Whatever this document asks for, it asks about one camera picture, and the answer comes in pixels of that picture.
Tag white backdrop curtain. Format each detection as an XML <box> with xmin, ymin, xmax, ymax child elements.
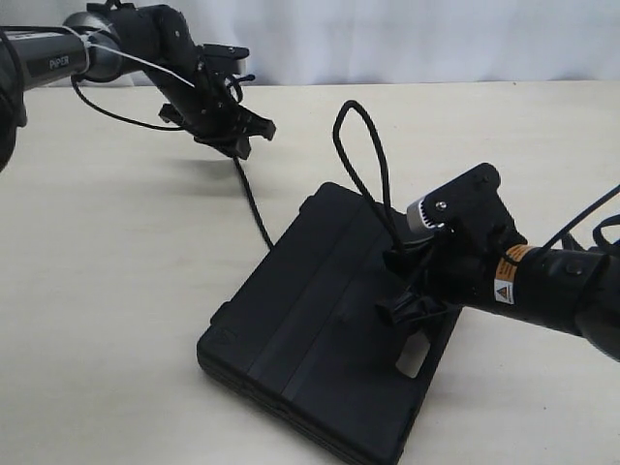
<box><xmin>0</xmin><ymin>0</ymin><xmax>620</xmax><ymax>91</ymax></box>

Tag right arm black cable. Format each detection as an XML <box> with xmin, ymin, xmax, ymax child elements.
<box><xmin>532</xmin><ymin>181</ymin><xmax>620</xmax><ymax>263</ymax></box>

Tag black plastic carrying case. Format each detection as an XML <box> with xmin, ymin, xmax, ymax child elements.
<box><xmin>197</xmin><ymin>182</ymin><xmax>457</xmax><ymax>464</ymax></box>

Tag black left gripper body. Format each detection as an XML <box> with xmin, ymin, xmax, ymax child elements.
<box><xmin>157</xmin><ymin>57</ymin><xmax>247</xmax><ymax>143</ymax></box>

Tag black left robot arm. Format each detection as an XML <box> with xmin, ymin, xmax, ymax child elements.
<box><xmin>1</xmin><ymin>1</ymin><xmax>276</xmax><ymax>166</ymax></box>

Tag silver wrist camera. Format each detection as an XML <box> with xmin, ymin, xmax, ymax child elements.
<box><xmin>406</xmin><ymin>163</ymin><xmax>515</xmax><ymax>249</ymax></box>
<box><xmin>200</xmin><ymin>44</ymin><xmax>250</xmax><ymax>75</ymax></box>

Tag black cord with loop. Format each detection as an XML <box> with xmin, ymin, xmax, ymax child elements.
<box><xmin>232</xmin><ymin>100</ymin><xmax>413</xmax><ymax>272</ymax></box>

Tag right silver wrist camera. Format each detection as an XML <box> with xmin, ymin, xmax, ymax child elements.
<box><xmin>406</xmin><ymin>163</ymin><xmax>515</xmax><ymax>249</ymax></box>

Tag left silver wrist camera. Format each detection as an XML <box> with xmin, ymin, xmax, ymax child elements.
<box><xmin>200</xmin><ymin>44</ymin><xmax>250</xmax><ymax>75</ymax></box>

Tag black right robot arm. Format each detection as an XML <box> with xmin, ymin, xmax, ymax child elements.
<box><xmin>377</xmin><ymin>214</ymin><xmax>619</xmax><ymax>359</ymax></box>

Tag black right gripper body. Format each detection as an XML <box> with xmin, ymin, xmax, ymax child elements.
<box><xmin>416</xmin><ymin>231</ymin><xmax>505</xmax><ymax>315</ymax></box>

